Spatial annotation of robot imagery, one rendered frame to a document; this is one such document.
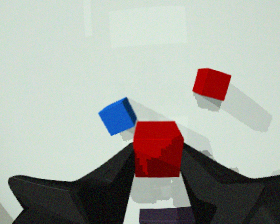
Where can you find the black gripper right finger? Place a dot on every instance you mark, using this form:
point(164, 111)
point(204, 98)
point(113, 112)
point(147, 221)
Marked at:
point(219, 195)

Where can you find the red cube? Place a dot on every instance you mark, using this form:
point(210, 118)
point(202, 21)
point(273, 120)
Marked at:
point(210, 83)
point(158, 149)

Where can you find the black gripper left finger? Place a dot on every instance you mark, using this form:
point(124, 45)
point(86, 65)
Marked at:
point(99, 197)

